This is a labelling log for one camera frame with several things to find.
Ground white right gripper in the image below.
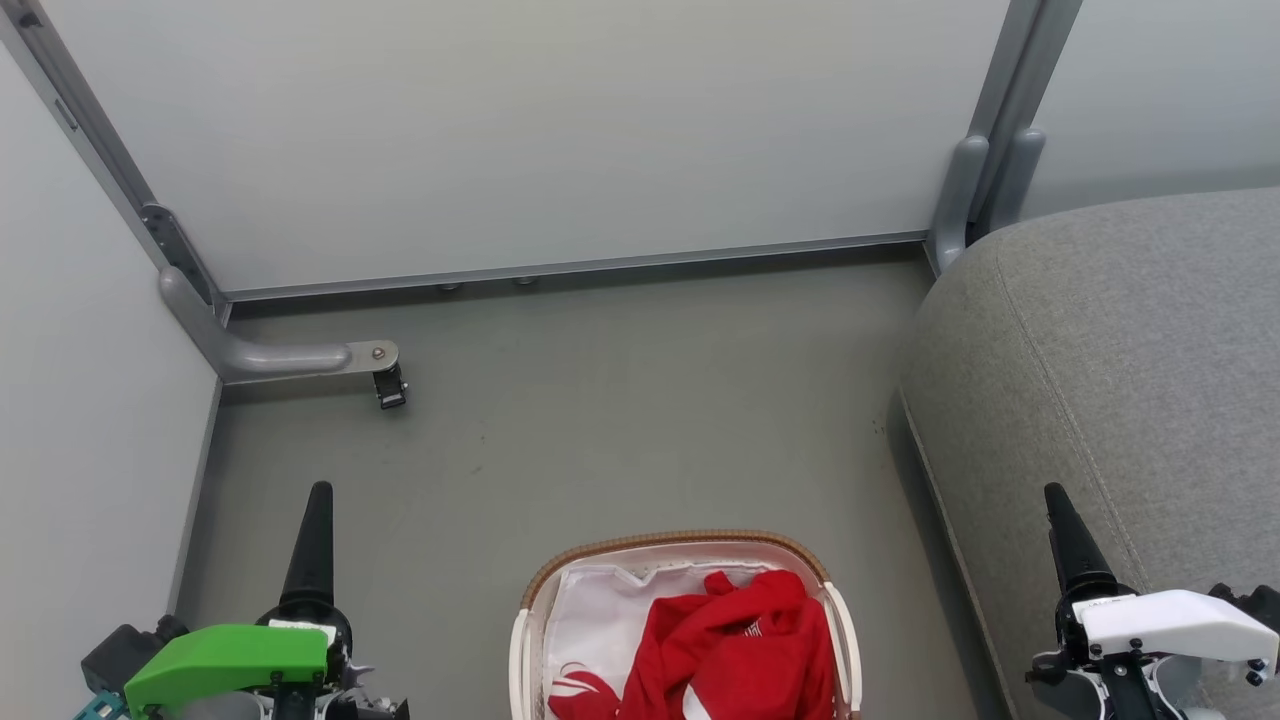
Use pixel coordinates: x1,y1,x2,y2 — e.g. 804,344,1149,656
1026,484,1280,691

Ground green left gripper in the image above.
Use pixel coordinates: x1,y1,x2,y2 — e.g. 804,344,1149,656
123,482,354,720

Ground red and white garment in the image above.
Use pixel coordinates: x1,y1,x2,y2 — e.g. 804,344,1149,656
548,569,837,720

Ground grey fabric sofa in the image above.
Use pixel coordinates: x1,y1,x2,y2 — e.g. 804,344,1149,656
895,185,1280,720

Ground white brown-rimmed laundry basket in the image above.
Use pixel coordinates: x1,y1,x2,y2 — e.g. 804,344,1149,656
508,530,863,720

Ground grey partition support foot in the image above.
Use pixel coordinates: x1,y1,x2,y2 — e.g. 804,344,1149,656
988,126,1047,233
925,135,991,277

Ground grey partition foot bracket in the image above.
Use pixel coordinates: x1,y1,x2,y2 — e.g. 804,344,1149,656
158,265,401,387

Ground grey partition bottom rail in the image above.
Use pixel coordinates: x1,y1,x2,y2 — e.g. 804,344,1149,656
222,231,931,303

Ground grey partition corner post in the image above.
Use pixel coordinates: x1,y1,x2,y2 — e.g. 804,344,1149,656
0,0,233,323

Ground grey partition upright post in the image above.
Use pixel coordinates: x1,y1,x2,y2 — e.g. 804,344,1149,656
965,0,1086,143

